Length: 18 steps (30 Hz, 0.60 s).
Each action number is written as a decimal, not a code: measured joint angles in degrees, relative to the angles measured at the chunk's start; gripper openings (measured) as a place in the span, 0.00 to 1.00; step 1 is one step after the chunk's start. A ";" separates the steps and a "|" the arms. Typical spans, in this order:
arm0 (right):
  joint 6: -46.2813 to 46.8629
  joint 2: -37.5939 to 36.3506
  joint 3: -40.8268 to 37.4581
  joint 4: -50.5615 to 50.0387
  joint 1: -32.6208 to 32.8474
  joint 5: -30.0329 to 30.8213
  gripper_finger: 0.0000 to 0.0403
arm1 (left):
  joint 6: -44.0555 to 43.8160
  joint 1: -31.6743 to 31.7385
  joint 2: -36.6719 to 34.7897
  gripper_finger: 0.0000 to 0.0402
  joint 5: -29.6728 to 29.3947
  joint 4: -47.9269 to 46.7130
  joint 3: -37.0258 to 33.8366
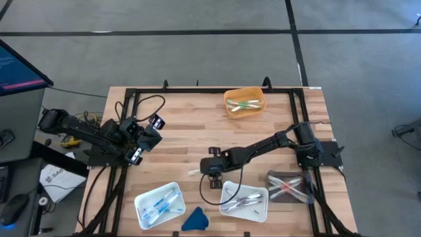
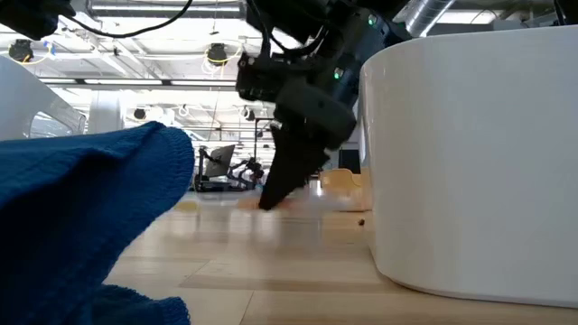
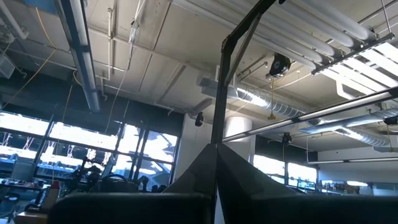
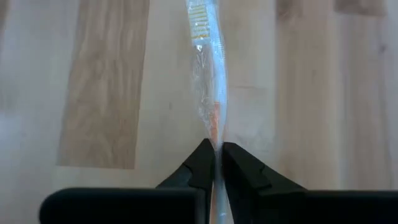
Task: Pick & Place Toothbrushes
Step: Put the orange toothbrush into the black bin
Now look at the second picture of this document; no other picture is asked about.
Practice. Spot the silver diagonal spiral duct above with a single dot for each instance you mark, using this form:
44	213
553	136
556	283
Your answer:
424	18

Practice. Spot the black metal gantry frame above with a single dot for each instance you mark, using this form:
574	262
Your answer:
262	131

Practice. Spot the dark ceiling pipe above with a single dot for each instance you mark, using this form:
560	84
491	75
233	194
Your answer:
180	12

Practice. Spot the black distant robot arm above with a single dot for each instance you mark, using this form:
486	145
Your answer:
246	173

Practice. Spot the grey office monitor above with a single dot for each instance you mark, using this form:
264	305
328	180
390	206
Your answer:
221	160

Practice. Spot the long ceiling light strip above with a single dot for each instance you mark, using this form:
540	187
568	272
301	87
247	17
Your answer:
135	82

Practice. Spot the small black ceiling reel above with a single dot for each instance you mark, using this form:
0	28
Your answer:
140	114

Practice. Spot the blue cloth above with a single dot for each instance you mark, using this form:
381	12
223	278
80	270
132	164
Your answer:
68	203

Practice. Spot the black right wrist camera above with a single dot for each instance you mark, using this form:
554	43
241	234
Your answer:
257	79

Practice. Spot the white plastic bin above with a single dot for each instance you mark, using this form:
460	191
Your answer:
22	104
474	180

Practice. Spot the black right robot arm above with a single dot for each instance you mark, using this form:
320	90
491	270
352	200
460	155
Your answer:
343	36

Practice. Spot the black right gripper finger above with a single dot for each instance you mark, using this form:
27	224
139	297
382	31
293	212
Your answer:
289	171

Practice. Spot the black ceiling camera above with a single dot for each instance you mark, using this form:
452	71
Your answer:
247	114

